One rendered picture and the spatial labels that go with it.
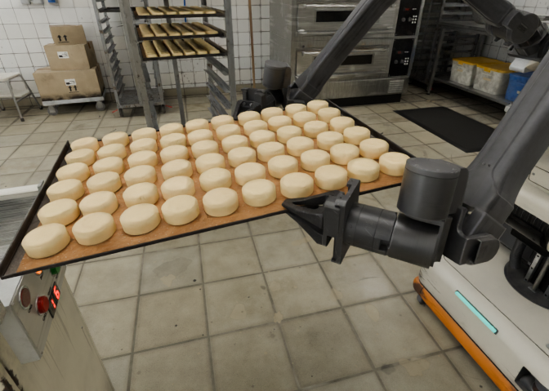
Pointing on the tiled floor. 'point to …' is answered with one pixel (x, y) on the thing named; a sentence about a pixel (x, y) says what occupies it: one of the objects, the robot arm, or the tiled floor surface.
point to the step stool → (15, 91)
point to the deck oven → (292, 2)
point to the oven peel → (251, 32)
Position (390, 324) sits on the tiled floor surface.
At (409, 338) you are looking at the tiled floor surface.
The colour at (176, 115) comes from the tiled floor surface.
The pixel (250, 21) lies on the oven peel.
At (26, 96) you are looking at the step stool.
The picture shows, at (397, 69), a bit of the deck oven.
